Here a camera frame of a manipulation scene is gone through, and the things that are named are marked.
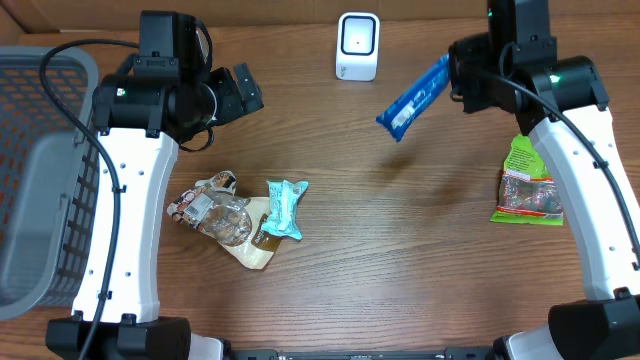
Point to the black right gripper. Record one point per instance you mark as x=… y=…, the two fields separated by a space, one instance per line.
x=472 y=97

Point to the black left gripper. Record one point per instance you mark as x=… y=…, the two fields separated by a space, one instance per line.
x=235 y=105

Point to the blue cookie packet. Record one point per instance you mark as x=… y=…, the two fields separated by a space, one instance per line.
x=412 y=103

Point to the teal snack packet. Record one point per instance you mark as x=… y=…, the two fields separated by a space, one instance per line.
x=284 y=197

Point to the beige cookie pouch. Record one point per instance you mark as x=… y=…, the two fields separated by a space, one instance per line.
x=234 y=222

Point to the green gummy candy bag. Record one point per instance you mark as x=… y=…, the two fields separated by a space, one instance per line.
x=527 y=193

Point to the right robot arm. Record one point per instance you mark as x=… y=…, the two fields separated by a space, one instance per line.
x=562 y=106

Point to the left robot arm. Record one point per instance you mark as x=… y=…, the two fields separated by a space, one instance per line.
x=143 y=116

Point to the white barcode scanner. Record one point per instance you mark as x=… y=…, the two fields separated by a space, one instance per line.
x=357 y=49

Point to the grey plastic shopping basket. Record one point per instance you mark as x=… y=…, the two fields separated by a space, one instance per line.
x=49 y=183

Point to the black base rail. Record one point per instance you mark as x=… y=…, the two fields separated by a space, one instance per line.
x=452 y=353

